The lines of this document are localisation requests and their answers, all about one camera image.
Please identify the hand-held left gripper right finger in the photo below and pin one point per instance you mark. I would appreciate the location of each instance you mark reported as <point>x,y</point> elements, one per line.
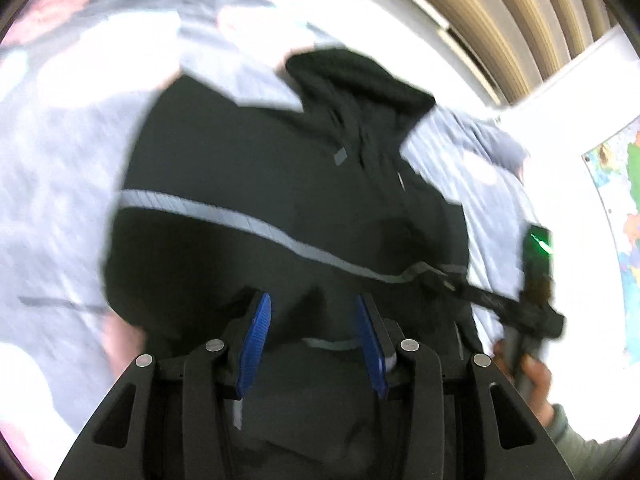
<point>371,345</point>

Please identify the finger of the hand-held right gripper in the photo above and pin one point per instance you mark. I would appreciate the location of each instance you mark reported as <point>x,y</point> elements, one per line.
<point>480,296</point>

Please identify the wooden slat panel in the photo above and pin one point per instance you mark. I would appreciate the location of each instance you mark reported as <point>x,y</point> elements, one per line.
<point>515,15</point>

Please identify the grey floral blanket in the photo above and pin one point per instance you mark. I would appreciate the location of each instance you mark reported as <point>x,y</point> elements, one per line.
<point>60,185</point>

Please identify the person's right forearm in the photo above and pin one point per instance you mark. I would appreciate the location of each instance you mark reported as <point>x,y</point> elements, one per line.
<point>580,447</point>

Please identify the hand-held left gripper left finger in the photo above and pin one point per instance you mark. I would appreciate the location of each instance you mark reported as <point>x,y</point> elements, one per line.
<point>254,340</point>

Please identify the person's right hand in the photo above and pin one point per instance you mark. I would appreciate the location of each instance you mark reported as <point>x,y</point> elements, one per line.
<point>537,382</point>

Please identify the wall map poster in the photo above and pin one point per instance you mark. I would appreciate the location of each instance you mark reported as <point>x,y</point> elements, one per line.
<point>620,220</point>

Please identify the black jacket with grey stripe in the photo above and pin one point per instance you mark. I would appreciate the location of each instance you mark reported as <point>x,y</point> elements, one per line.
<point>250,170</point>

